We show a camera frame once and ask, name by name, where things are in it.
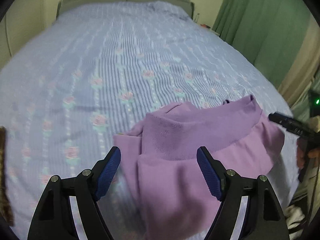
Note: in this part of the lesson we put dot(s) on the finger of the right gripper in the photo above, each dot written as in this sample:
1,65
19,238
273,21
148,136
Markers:
293,126

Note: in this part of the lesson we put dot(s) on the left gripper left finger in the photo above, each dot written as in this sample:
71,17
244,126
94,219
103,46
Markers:
53,217

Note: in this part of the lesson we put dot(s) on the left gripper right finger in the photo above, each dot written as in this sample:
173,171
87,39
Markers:
264,218

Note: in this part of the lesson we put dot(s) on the purple sweatshirt green print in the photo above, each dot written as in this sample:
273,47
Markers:
163,161

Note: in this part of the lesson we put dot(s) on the person's right hand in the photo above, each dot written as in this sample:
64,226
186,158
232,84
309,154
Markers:
313,124

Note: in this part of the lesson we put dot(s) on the beige curtain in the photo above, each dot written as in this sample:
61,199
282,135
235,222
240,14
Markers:
301,74

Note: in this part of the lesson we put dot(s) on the green curtain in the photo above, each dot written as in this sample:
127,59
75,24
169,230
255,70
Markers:
268,33

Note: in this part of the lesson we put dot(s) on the white bedside table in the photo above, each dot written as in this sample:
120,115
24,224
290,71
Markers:
208,28

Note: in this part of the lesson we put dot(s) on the clear plastic bottle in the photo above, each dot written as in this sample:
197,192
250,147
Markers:
196,18

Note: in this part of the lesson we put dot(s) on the lilac floral striped bedspread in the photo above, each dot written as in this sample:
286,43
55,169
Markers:
145,78

